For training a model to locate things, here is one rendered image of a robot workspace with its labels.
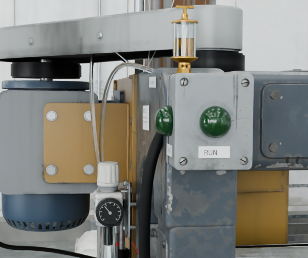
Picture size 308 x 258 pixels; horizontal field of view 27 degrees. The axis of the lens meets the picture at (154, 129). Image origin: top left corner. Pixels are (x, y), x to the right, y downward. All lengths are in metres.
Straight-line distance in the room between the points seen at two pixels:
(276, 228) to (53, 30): 0.44
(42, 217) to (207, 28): 0.45
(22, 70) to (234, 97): 0.54
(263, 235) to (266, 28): 5.21
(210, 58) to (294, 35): 5.47
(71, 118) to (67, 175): 0.09
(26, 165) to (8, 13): 4.86
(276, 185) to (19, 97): 0.41
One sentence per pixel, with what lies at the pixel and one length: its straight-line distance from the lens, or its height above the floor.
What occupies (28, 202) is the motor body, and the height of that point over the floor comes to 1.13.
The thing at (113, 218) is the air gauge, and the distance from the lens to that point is 0.84.
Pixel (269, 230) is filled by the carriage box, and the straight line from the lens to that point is 0.99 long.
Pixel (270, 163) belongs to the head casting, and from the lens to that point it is 0.67.
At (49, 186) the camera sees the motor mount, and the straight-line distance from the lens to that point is 1.03.
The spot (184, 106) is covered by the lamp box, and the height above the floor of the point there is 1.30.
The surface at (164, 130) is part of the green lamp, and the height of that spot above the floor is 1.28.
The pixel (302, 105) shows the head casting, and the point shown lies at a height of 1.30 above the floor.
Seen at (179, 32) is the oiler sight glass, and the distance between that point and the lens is 0.67.
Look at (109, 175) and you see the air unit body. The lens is 0.85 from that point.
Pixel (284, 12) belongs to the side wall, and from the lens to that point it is 6.22.
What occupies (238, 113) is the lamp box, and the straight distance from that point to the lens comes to 0.60.
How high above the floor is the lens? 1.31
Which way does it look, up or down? 3 degrees down
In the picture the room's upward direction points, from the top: 1 degrees clockwise
